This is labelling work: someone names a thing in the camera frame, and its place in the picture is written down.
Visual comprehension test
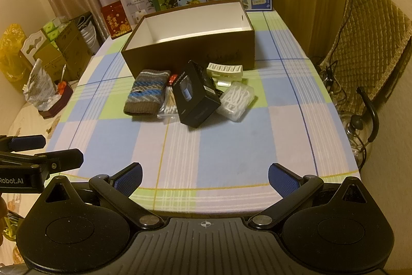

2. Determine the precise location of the cotton swabs bag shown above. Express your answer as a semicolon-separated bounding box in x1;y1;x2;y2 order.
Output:
157;87;179;119

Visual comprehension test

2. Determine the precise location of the striped knitted sock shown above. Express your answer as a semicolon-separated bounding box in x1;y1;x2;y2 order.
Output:
124;69;170;115

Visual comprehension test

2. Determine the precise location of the clear dental floss box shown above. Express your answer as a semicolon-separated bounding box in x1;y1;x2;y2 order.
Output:
217;82;255;121

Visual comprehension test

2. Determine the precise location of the black product box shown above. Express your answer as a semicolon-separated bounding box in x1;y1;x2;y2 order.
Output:
172;61;221;128

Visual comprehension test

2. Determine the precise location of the red snack packet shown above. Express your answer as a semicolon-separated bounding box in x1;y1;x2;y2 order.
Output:
168;74;178;86

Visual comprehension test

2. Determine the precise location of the white plastic clip holder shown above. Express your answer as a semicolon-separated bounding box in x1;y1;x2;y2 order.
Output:
207;63;243;87

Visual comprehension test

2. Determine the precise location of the person left hand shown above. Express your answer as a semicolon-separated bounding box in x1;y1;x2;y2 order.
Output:
0;195;8;246

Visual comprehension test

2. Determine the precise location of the dark wooden tray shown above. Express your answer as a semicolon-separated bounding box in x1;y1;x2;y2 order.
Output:
38;81;73;119

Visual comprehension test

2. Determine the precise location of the yellow plastic bag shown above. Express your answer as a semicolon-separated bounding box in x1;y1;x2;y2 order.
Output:
0;24;27;82

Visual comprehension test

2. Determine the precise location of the checkered tablecloth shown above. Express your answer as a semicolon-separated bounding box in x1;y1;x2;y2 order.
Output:
47;11;358;214

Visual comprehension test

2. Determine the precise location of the brown cardboard boxes stack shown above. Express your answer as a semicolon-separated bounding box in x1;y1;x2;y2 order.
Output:
20;18;92;82

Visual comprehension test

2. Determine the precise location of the red gift box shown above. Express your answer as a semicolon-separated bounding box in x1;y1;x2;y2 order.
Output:
101;1;132;40

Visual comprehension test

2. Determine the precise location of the brown cardboard storage box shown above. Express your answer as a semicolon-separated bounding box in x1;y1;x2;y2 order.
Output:
122;0;255;77

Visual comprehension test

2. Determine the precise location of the quilted brown chair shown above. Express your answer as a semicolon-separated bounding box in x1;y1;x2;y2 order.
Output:
322;0;411;114

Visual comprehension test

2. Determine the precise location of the white humidifier box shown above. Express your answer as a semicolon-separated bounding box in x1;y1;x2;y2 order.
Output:
120;0;156;27

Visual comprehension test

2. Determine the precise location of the glass kettle black handle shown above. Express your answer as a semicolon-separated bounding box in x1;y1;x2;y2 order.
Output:
339;87;380;171

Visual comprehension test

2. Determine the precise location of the black power cable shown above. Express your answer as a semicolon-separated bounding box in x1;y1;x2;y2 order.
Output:
318;0;376;102

